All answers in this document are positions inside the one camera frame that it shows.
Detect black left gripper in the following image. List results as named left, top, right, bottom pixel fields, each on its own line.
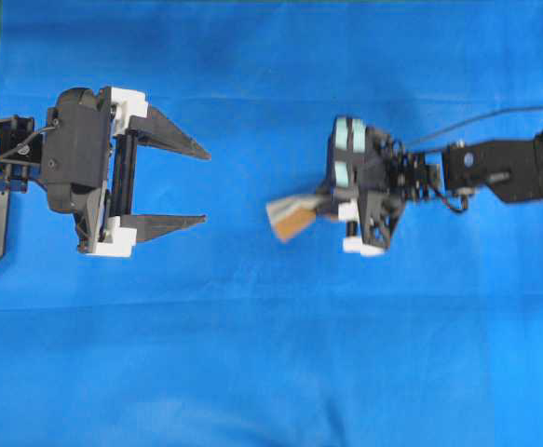
left=40, top=87, right=211, bottom=257

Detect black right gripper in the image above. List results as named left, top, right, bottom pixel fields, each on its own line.
left=313, top=116, right=405, bottom=256

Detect grey and orange sponge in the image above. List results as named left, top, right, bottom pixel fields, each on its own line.
left=265, top=195, right=324, bottom=242

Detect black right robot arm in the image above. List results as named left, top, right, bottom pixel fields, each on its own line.
left=313, top=116, right=543, bottom=255

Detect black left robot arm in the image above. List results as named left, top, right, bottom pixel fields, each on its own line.
left=0, top=87, right=210, bottom=257

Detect blue table cloth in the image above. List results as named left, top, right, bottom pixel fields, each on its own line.
left=0, top=1, right=543, bottom=446

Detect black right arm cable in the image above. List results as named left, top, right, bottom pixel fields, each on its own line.
left=400, top=105, right=543, bottom=146

